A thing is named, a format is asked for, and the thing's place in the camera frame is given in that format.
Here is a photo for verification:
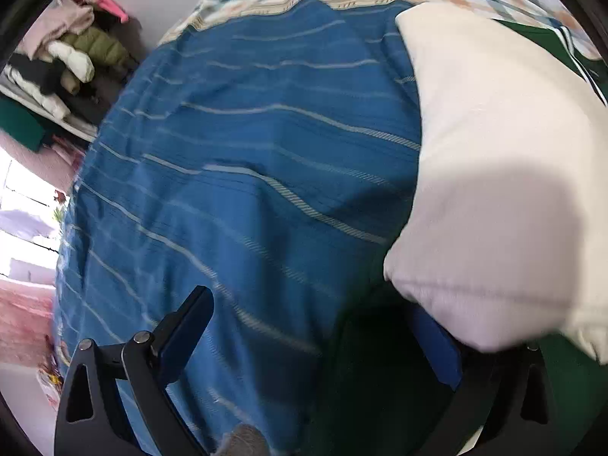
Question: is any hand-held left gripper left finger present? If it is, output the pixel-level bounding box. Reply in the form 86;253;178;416
54;285;215;456

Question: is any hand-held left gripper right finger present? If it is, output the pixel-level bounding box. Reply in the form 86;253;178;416
411;301;556;456

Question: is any green garment with white stripes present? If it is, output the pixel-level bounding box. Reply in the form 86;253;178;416
328;14;608;456

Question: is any cream white fleece cloth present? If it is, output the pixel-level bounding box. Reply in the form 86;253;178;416
382;5;608;362

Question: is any blue striped plaid bed sheet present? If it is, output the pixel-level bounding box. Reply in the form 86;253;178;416
50;0;604;456

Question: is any green hanging garment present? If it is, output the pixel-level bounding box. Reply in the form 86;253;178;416
0;95;46;153

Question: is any white puffer jacket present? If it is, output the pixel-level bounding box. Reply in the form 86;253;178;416
45;40;96;84

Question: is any olive puffer jacket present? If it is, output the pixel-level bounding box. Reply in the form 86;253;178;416
59;26;136;96

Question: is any black hanging garment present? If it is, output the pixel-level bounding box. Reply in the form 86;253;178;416
7;52;62;96

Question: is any pink fuzzy garment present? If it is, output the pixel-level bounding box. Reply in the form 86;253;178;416
19;0;96;58

